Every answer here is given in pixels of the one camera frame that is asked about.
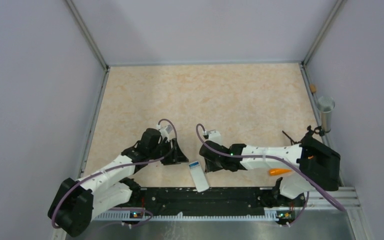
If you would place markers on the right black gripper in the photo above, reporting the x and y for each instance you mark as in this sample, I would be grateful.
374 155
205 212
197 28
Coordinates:
211 167

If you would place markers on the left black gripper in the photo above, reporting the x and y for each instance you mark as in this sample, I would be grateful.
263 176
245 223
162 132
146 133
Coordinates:
176 156

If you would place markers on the white remote control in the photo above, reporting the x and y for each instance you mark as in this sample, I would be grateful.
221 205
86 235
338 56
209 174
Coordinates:
199 178

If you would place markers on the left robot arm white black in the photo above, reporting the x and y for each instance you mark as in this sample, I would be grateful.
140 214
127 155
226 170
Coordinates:
78 202

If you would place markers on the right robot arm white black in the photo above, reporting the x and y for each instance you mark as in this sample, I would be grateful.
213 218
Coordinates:
312 164

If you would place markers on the orange carrot toy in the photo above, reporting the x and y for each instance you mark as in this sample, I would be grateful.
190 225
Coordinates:
278 171

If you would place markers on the small cork piece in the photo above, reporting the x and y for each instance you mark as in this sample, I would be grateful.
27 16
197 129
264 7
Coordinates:
312 88

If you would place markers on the silver metal cylinder cup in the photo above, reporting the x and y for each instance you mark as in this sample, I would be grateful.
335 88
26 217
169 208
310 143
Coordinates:
325 106

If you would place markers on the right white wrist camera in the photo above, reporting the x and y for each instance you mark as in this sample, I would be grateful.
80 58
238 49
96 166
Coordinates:
214 136

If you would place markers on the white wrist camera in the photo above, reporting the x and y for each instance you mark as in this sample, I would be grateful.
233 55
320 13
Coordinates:
214 136
165 131

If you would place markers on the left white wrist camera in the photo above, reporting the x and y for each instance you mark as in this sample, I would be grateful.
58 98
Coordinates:
165 131

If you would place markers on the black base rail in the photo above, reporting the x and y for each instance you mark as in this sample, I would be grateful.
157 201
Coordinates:
213 202

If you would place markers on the black clamp mount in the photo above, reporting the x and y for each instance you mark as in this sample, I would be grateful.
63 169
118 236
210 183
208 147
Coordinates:
309 134

